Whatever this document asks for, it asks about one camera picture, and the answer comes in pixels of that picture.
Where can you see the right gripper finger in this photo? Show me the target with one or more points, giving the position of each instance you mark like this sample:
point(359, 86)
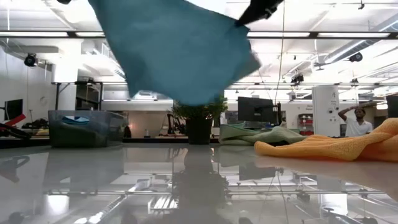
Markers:
point(252, 9)
point(264, 11)

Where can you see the green microfiber towel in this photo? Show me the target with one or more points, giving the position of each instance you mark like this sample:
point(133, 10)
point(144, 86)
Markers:
point(267, 137)

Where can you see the orange microfiber towel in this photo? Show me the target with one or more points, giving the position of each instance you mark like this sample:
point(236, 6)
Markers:
point(342, 149)

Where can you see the black ceiling spotlight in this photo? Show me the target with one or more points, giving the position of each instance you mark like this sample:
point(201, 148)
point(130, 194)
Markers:
point(31, 59)
point(356, 57)
point(297, 78)

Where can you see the black computer monitor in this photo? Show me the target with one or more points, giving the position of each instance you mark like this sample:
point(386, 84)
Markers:
point(255, 109)

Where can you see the white pillar cabinet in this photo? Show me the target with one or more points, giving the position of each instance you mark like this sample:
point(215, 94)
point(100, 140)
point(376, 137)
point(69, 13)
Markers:
point(325, 109)

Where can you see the red shelf bins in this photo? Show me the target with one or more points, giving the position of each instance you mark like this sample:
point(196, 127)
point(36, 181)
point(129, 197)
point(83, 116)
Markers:
point(304, 119)

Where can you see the red machine part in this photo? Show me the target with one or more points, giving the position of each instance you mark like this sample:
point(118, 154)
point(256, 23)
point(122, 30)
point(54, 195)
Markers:
point(14, 119)

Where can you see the small potted green plant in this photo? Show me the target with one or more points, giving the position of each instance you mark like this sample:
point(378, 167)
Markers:
point(199, 130)

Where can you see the grey plastic bin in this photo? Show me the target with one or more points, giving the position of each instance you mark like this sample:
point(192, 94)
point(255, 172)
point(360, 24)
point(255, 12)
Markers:
point(105, 130)

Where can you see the person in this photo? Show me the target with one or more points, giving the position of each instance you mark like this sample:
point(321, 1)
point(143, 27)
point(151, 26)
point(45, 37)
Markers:
point(357, 127)

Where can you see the dark monitor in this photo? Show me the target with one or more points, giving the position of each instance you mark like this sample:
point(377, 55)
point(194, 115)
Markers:
point(392, 105)

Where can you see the black aluminium rig frame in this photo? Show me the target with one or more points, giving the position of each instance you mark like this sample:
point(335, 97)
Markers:
point(313, 34)

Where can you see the black wall monitor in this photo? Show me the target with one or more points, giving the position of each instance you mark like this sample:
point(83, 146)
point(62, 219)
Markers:
point(14, 109)

